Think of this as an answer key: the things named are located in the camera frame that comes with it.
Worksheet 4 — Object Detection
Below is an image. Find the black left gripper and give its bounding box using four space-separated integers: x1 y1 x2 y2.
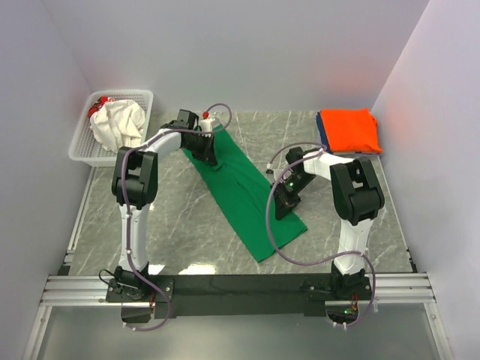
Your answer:
184 133 218 166

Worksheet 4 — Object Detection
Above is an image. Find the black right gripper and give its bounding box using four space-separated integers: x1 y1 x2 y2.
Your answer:
270 174 316 221

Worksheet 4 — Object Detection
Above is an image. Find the green t shirt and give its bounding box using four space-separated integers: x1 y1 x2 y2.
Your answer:
181 123 309 263

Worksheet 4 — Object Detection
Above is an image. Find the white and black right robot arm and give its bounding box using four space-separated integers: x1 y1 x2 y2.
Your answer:
265 146 385 300

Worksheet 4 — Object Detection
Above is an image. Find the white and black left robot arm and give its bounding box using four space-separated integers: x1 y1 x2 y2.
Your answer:
109 109 221 302

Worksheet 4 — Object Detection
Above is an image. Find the white crumpled t shirt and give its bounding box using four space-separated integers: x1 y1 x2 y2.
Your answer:
89 100 146 153

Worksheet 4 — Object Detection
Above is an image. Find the folded blue t shirt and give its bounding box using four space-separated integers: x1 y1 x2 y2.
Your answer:
316 112 332 154

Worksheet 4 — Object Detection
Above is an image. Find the folded orange t shirt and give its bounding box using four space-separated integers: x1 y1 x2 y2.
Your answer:
320 108 383 153

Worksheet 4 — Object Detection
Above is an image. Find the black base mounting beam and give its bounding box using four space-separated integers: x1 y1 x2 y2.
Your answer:
106 273 372 319

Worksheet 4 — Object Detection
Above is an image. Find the red garment in basket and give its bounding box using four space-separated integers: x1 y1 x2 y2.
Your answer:
87 96 115 119

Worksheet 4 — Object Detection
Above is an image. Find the white plastic laundry basket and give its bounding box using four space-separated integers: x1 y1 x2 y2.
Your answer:
68 89 154 167

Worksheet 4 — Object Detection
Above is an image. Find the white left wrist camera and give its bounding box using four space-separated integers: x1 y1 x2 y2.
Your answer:
198 111 222 134

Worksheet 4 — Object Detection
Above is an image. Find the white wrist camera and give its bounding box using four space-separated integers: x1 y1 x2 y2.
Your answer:
265 163 287 184
198 111 222 134

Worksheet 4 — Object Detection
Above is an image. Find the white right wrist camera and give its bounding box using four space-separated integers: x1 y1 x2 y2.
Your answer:
265 163 287 184

